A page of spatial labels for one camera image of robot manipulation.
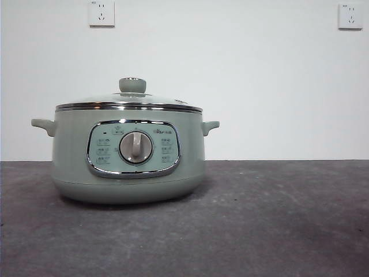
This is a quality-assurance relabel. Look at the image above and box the glass lid with green knob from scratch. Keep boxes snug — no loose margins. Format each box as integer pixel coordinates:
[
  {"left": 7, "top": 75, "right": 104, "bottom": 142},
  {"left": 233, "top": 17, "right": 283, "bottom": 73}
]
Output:
[{"left": 55, "top": 76, "right": 203, "bottom": 111}]

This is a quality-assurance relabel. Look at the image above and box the pale green electric pot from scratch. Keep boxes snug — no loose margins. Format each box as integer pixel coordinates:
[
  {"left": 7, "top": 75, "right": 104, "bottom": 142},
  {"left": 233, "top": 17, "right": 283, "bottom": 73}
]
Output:
[{"left": 31, "top": 107, "right": 220, "bottom": 205}]

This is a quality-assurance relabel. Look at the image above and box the white wall socket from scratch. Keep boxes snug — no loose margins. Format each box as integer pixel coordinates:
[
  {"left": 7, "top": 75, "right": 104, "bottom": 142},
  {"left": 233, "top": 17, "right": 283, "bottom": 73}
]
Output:
[
  {"left": 338, "top": 2, "right": 363, "bottom": 31},
  {"left": 88, "top": 0, "right": 115, "bottom": 28}
]

